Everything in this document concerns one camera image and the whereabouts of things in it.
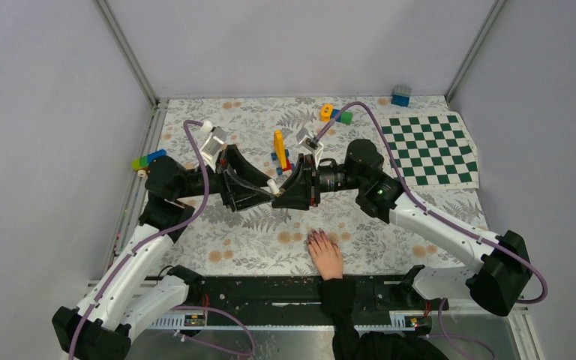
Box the green white checkerboard mat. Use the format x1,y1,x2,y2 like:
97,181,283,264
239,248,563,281
379,112,479,191

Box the orange blue green block row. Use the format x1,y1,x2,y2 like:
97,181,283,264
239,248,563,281
319,103,353,125

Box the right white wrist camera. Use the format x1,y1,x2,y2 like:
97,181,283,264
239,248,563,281
296,127,325,163

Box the black sleeved forearm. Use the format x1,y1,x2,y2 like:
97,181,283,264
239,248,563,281
318,279,446,359

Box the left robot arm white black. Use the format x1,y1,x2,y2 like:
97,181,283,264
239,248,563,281
52,145,274,359

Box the green blue block stack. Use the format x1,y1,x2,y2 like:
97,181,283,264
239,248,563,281
131,149,167,178

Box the person's hand dark nails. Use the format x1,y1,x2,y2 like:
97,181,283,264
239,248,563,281
307,229,344,281

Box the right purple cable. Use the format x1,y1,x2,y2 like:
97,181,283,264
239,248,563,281
315,101,549,305

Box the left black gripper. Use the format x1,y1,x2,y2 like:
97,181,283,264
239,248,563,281
176,145,278,210

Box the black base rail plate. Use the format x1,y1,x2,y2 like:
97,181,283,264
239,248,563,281
154,273,448,329

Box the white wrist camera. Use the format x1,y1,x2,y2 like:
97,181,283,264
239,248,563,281
199,121,227,172
296,127,325,163

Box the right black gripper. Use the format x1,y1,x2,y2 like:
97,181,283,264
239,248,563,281
272,153,366,211

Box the yellow red toy block car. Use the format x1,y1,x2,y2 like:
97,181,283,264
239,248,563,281
271,130,293,176

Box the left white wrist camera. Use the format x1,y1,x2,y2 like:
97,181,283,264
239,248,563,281
199,121,227,172

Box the floral patterned table cloth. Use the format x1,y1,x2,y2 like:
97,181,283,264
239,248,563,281
158,96,487,275

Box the grey blue lego bricks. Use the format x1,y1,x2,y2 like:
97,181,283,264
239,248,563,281
391,85,412,107

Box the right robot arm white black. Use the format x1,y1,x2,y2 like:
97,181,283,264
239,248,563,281
267,139,535,317

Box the yellow nail polish bottle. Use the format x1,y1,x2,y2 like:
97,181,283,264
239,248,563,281
266,178,282,197

